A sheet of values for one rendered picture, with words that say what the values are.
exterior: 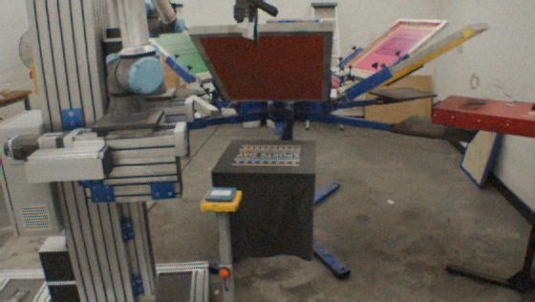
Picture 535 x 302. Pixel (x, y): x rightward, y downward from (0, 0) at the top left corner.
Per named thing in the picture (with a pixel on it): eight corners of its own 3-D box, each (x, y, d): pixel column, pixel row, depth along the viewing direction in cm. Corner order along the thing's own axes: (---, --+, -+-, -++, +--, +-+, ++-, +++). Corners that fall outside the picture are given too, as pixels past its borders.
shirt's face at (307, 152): (314, 174, 177) (314, 173, 177) (211, 172, 182) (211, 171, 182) (314, 140, 223) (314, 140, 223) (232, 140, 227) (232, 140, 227)
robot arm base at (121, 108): (103, 123, 140) (99, 95, 137) (113, 114, 155) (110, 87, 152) (146, 120, 142) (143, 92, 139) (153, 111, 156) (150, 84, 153)
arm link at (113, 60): (135, 85, 153) (132, 49, 149) (150, 89, 143) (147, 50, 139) (104, 90, 146) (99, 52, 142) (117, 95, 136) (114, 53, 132)
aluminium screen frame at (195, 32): (333, 31, 162) (333, 22, 163) (187, 33, 168) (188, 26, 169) (328, 101, 238) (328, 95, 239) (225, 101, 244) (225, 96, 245)
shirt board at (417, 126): (481, 137, 250) (482, 124, 248) (468, 154, 219) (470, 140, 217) (299, 111, 325) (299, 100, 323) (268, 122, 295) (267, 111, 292)
